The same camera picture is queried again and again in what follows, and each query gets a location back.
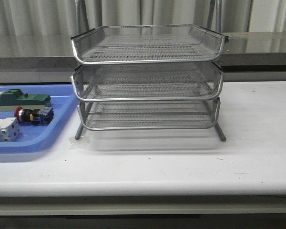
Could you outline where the green and cream switch block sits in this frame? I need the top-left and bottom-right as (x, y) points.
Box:
(0, 89), (51, 111)

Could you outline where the blue plastic tray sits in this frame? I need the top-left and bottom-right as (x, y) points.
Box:
(0, 84), (78, 154)

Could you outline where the red emergency stop button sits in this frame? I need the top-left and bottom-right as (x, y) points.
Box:
(14, 106), (54, 125)

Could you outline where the grey metal rack frame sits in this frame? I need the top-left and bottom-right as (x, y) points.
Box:
(75, 0), (226, 141)

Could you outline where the silver mesh tray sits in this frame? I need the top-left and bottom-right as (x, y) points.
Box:
(78, 98), (220, 131)
(71, 24), (228, 65)
(71, 62), (224, 102)

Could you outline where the silver mesh top tray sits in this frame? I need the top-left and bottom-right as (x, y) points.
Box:
(71, 24), (228, 65)

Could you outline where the silver mesh bottom tray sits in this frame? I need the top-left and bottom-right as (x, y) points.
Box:
(78, 98), (220, 131)

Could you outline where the grey stone window ledge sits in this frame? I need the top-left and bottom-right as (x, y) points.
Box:
(0, 32), (286, 72)

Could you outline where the clear tape on table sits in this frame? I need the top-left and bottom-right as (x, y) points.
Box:
(69, 136), (90, 150)

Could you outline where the white curtain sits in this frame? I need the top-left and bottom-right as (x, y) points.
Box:
(0, 0), (286, 36)

